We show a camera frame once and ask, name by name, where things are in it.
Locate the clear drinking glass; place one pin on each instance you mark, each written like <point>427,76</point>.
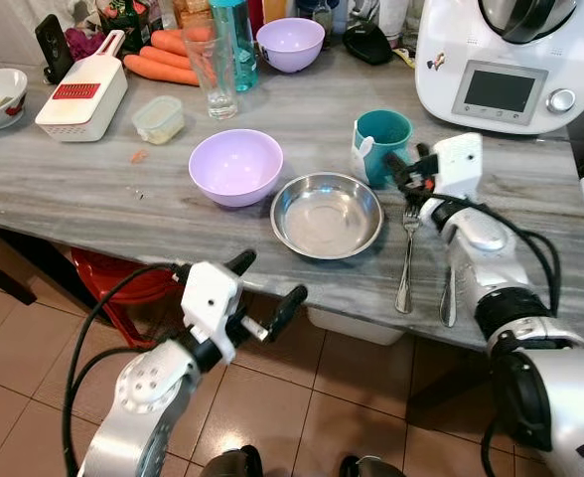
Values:
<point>213,94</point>

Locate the small lidded plastic container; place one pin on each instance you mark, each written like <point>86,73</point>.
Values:
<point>158,121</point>

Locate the teal sports water bottle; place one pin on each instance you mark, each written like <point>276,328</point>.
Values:
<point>234,40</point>

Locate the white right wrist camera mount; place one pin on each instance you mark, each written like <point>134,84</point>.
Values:
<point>461,159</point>

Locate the black robot foot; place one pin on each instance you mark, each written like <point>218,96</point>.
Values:
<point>232,465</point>
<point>371,467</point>

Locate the red lidded jar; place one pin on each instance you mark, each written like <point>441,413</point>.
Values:
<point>255,12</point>

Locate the black rounded pouch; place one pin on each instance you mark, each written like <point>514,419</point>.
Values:
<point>368,45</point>

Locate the teal mug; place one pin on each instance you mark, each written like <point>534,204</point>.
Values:
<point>386,129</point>

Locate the clear bag of bread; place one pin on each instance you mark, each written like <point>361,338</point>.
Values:
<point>193,12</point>

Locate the white ceramic bowl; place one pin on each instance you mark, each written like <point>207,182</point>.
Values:
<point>9,114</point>

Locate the large lilac plastic bowl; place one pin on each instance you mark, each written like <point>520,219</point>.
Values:
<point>235,169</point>

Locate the orange sauce bottle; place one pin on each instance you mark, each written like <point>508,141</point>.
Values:
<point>273,8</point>

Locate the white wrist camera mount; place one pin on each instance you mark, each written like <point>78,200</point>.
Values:
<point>208,293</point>
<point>461,159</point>

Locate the stainless steel bowl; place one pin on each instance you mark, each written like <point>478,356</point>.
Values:
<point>327,219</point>

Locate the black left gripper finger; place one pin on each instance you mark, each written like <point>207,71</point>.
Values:
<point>240,262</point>
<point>287,310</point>

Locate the red plastic stool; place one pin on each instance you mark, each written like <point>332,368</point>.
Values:
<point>123,283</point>

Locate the black left robot foot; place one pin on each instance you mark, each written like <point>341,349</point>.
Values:
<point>232,465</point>

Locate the small lilac plastic bowl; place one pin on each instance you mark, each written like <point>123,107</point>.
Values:
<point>290,45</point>

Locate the small orange carrot scrap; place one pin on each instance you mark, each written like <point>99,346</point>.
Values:
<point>139,156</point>

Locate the black mobile phone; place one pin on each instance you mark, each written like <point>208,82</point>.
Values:
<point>54,45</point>

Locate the small dark bottle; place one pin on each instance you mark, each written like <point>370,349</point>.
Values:
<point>322,10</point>

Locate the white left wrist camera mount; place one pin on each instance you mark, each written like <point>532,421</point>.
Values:
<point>208,293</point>

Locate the steel fork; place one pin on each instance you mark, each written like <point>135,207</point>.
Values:
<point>403,298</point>

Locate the steel spoon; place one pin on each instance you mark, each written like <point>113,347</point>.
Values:
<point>448,308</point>

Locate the clear plastic pitcher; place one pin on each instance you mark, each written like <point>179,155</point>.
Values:
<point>391,15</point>

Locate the dark green food bag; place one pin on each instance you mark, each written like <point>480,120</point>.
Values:
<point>128,20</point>

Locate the orange carrot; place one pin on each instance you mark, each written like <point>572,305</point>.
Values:
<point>163,56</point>
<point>158,70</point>
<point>173,42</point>

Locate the purple vegetable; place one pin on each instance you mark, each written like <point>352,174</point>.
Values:
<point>83,45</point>

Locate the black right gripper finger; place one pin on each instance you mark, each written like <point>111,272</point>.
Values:
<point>399,167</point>
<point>408,193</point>

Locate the white plastic bin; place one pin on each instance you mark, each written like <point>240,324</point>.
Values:
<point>352,326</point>

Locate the black right robot foot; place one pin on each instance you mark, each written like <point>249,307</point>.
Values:
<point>371,467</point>

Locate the white food processor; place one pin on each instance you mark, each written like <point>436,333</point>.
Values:
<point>580,60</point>

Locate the white grater box red label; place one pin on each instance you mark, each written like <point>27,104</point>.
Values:
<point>78,119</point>

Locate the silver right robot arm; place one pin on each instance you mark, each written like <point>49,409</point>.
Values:
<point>481,243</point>

